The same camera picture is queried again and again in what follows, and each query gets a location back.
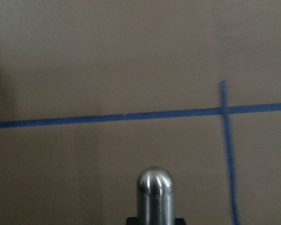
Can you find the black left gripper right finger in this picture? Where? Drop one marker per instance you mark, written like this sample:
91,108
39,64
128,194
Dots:
179,221

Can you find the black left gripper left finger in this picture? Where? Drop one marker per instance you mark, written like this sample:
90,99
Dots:
131,221

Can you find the steel muddler black head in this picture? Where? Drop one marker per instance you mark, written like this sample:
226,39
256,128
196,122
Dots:
155,197

